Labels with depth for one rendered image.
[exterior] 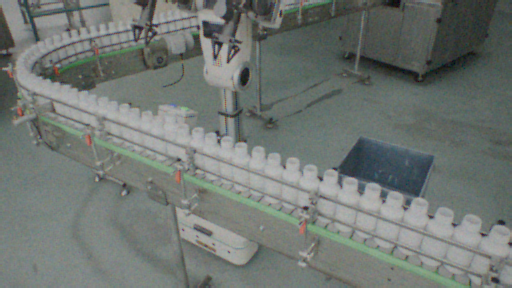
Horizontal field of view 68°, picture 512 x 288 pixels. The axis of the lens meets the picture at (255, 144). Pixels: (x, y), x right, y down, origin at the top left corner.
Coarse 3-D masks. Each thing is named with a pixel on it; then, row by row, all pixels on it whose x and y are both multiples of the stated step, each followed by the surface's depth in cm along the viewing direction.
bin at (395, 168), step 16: (368, 144) 164; (384, 144) 160; (352, 160) 163; (368, 160) 168; (384, 160) 163; (400, 160) 159; (416, 160) 156; (432, 160) 152; (352, 176) 172; (368, 176) 172; (384, 176) 167; (400, 176) 163; (416, 176) 159; (384, 192) 134; (400, 192) 165; (416, 192) 162
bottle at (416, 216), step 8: (416, 200) 97; (424, 200) 96; (408, 208) 100; (416, 208) 95; (424, 208) 94; (408, 216) 97; (416, 216) 96; (424, 216) 96; (408, 224) 97; (416, 224) 96; (424, 224) 96; (400, 232) 101; (408, 232) 98; (400, 240) 102; (408, 240) 99; (416, 240) 99; (400, 248) 102; (416, 248) 100
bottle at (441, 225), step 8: (440, 208) 94; (440, 216) 92; (448, 216) 94; (432, 224) 94; (440, 224) 93; (448, 224) 92; (432, 232) 94; (440, 232) 93; (448, 232) 93; (424, 240) 98; (432, 240) 95; (424, 248) 98; (432, 248) 96; (440, 248) 95; (440, 256) 97; (432, 264) 98; (440, 264) 99
